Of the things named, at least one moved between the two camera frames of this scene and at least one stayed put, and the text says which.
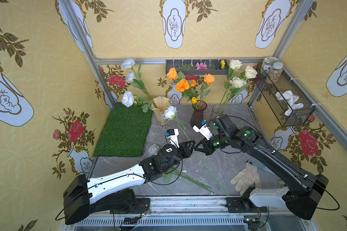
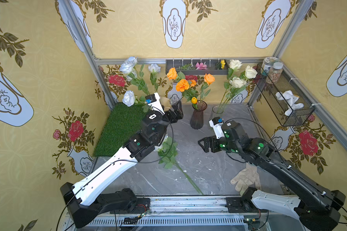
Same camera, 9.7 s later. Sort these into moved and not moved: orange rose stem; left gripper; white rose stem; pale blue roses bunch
Moved: left gripper; pale blue roses bunch
Not moved: orange rose stem; white rose stem
